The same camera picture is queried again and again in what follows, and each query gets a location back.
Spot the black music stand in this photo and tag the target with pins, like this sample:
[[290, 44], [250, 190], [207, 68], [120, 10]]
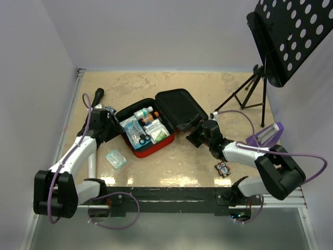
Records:
[[285, 34]]

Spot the green wind oil box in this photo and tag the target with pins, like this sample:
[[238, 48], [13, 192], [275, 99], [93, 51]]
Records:
[[161, 136]]

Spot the blue owl toy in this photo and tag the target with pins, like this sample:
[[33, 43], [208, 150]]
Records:
[[111, 110]]

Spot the blue mask package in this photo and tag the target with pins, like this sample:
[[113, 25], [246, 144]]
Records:
[[132, 136]]

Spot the black handled scissors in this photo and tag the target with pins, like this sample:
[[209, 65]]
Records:
[[143, 137]]

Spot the aluminium front rail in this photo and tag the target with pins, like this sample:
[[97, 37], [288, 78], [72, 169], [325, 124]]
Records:
[[286, 201]]

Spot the bandage plasters bag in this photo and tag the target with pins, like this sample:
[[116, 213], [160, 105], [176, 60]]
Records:
[[116, 159]]

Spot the purple box device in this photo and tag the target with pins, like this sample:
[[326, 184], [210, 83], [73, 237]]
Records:
[[267, 137]]

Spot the aluminium left rail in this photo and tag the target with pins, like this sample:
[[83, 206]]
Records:
[[65, 129]]

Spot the red medicine kit case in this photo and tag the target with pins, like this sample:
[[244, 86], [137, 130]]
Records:
[[177, 110]]

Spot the aluminium rail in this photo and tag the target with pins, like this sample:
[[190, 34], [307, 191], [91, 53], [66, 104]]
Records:
[[286, 201], [65, 129]]

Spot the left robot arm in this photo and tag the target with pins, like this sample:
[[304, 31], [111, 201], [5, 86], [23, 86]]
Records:
[[46, 182]]

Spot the brown owl toy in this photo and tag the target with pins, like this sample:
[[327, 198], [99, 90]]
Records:
[[223, 169]]

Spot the white medicine bottle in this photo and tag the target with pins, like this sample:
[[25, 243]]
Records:
[[143, 112]]

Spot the amber bottle orange cap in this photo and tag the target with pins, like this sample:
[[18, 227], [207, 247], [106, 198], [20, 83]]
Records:
[[148, 118]]

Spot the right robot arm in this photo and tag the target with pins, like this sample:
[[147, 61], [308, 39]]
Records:
[[279, 175]]

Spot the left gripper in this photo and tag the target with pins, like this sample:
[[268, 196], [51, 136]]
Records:
[[117, 129]]

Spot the white gauze pad packet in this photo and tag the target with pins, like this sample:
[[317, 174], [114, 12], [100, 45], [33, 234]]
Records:
[[154, 128]]

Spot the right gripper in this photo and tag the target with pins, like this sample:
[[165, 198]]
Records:
[[196, 121]]

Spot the black microphone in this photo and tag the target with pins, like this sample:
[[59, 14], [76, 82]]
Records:
[[99, 93]]

